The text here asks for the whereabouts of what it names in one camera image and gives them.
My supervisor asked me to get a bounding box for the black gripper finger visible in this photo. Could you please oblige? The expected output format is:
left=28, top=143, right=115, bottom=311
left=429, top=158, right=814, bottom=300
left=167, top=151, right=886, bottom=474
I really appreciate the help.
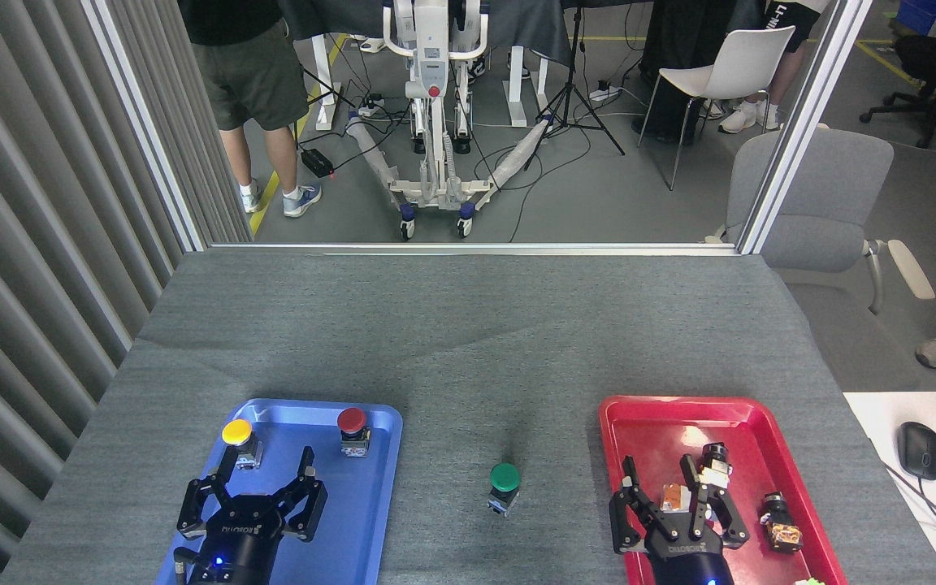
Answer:
left=679, top=453, right=752, bottom=550
left=176, top=445, right=240, bottom=541
left=269, top=445, right=328, bottom=543
left=609, top=455, right=669, bottom=556

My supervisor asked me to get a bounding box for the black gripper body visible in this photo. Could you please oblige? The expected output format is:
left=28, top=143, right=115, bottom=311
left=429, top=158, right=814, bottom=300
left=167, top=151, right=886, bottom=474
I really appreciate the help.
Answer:
left=192, top=497, right=286, bottom=585
left=643, top=516, right=735, bottom=585

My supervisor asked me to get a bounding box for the green push button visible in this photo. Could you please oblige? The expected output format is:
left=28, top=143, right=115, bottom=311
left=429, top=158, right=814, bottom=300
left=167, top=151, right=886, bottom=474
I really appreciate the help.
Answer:
left=488, top=462, right=521, bottom=517

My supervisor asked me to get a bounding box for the yellow push button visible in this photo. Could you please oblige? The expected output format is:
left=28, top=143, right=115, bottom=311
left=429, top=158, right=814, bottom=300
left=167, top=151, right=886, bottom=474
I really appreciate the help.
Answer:
left=221, top=418, right=264, bottom=470

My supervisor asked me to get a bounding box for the red push button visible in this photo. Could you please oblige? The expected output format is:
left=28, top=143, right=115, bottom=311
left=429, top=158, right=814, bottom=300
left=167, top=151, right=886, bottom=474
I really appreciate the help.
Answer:
left=336, top=407, right=371, bottom=457

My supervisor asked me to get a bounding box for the blue plastic tray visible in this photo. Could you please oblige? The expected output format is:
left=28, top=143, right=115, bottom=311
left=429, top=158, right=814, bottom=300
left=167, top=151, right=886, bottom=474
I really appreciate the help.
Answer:
left=155, top=398, right=404, bottom=585

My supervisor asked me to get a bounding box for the red plastic tray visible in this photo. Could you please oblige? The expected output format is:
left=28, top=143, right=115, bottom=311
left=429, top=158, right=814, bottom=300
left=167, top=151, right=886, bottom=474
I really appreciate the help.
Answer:
left=598, top=395, right=849, bottom=585

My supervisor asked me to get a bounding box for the white desk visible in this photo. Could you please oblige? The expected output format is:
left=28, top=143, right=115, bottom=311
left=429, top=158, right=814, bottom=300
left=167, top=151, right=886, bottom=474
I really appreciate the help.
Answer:
left=843, top=392, right=936, bottom=585

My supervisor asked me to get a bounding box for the black computer mouse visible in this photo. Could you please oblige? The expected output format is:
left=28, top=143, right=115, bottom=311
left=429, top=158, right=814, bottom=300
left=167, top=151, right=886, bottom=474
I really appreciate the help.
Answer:
left=897, top=422, right=936, bottom=481

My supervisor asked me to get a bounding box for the grey office chair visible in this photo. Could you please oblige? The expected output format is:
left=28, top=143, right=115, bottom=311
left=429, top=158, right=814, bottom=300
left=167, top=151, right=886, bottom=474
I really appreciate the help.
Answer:
left=705, top=126, right=936, bottom=391

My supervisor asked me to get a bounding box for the black tripod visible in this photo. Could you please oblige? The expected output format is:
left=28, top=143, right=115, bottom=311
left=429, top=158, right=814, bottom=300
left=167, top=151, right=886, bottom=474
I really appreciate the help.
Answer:
left=523, top=0, right=626, bottom=171

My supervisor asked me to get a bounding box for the person in white shoes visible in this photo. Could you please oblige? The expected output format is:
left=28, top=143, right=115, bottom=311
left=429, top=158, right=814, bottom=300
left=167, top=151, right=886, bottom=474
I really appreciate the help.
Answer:
left=716, top=0, right=830, bottom=135

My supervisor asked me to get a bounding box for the white plastic chair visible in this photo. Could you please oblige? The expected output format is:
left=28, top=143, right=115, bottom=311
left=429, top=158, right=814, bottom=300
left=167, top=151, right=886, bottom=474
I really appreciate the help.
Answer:
left=639, top=26, right=796, bottom=192

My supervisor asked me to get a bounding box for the white stand on wheels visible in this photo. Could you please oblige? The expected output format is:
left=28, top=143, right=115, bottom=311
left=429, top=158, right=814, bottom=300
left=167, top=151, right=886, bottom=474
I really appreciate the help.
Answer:
left=346, top=0, right=554, bottom=241

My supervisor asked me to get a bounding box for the black office chair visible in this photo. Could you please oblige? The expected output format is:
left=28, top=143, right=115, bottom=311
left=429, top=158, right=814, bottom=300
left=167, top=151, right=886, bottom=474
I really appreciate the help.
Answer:
left=860, top=32, right=936, bottom=150

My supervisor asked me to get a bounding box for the blue bin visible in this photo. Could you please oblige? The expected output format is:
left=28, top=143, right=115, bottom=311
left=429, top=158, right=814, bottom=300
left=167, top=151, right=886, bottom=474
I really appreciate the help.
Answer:
left=897, top=0, right=936, bottom=35

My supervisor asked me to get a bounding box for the black knob switch white body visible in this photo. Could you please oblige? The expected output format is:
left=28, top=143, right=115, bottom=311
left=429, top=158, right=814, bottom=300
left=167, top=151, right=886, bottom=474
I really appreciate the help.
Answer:
left=700, top=443, right=734, bottom=490

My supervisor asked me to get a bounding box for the black desk cable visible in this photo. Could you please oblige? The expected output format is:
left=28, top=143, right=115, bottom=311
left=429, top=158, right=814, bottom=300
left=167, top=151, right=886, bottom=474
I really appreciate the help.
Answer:
left=882, top=463, right=936, bottom=570

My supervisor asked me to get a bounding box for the silver frame rail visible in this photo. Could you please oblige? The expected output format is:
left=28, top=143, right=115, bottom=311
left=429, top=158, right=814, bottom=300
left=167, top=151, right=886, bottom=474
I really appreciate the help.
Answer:
left=208, top=242, right=741, bottom=258

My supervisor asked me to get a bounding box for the silver frame post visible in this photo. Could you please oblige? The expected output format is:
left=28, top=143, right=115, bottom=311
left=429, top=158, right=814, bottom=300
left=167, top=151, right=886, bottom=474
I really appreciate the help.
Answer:
left=738, top=0, right=875, bottom=255
left=82, top=0, right=209, bottom=253

